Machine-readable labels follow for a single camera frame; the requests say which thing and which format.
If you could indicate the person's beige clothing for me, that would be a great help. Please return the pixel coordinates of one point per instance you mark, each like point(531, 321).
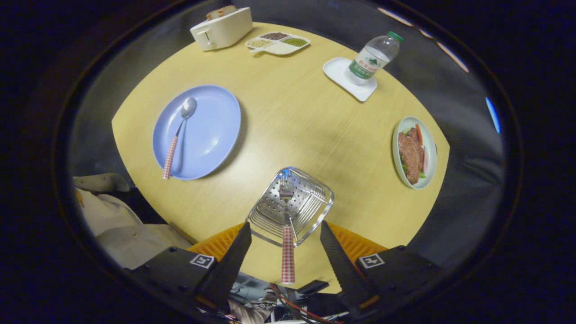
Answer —
point(121, 234)

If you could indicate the white divided dish with beans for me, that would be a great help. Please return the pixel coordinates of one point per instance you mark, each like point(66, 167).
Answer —
point(276, 47)

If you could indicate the white square coaster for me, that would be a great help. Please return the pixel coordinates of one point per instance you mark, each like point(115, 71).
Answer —
point(337, 69)

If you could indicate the cream toaster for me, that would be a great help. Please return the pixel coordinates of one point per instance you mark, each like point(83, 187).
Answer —
point(225, 31)

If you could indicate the blue round plate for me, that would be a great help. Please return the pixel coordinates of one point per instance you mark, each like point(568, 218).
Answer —
point(211, 130)

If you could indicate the clear water bottle green cap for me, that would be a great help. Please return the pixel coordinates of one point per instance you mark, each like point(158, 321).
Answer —
point(373, 56)

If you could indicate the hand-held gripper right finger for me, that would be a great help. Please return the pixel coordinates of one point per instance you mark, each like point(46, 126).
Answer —
point(342, 265)

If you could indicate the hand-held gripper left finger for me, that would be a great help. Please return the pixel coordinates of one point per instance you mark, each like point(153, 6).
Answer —
point(227, 270)

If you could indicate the green plate with meat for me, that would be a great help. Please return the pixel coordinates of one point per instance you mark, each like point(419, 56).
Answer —
point(411, 155)

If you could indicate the toasted bread slice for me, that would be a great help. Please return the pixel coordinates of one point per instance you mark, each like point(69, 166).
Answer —
point(228, 10)
point(214, 15)

